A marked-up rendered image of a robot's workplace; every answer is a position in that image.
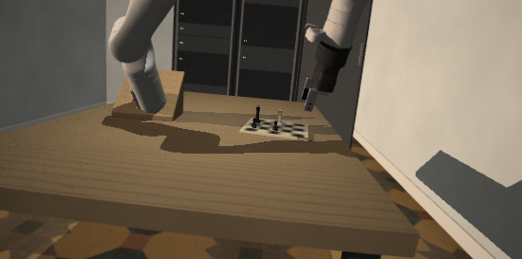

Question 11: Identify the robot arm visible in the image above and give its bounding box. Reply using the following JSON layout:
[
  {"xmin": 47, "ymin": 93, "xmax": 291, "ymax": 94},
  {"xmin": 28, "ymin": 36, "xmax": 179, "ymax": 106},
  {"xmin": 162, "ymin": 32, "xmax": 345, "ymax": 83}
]
[{"xmin": 108, "ymin": 0, "xmax": 368, "ymax": 113}]

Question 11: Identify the black and white chessboard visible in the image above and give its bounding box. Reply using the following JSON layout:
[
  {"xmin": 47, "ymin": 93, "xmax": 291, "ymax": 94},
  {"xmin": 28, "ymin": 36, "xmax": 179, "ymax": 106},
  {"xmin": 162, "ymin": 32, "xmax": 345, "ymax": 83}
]
[{"xmin": 239, "ymin": 118, "xmax": 308, "ymax": 141}]

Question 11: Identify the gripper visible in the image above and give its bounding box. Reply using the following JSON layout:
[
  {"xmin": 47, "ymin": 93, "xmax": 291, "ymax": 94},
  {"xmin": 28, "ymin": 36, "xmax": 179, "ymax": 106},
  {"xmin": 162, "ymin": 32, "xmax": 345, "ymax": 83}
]
[{"xmin": 301, "ymin": 19, "xmax": 357, "ymax": 112}]

